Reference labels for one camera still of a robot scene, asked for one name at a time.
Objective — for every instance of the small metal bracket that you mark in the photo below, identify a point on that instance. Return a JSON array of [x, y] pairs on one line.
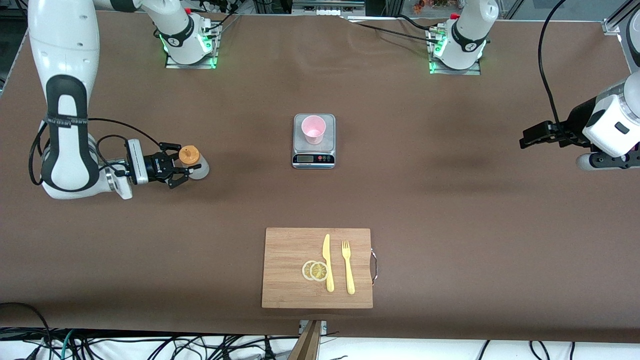
[[324, 326]]

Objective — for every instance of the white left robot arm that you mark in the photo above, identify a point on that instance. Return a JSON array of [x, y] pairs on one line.
[[607, 127]]

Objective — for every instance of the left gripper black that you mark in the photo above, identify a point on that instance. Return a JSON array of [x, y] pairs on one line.
[[576, 123]]

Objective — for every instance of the white power strip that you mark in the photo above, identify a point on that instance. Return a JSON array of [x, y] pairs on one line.
[[325, 11]]

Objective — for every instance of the yellow plastic knife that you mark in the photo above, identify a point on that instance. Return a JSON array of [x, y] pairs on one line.
[[328, 270]]

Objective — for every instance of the silver digital kitchen scale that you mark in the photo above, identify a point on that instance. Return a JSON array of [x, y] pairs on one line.
[[314, 152]]

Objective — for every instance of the lemon slice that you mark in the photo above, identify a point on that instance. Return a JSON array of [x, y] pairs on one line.
[[305, 270], [319, 271]]

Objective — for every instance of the wooden cutting board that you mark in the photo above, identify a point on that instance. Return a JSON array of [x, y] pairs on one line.
[[287, 270]]

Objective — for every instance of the brown table cover sheet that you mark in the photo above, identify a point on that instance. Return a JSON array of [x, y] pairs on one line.
[[150, 260]]

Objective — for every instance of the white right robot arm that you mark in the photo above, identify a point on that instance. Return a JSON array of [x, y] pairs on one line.
[[62, 50]]

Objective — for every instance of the yellow plastic fork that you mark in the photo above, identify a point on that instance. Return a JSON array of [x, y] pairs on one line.
[[349, 272]]

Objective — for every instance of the wooden post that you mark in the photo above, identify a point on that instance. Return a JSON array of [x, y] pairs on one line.
[[307, 347]]

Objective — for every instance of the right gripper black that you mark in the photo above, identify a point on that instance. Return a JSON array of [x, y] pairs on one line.
[[153, 169]]

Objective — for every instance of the pink plastic cup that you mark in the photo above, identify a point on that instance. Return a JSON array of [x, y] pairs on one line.
[[313, 129]]

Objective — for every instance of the translucent sauce bottle orange cap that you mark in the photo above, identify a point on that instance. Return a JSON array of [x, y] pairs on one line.
[[189, 156]]

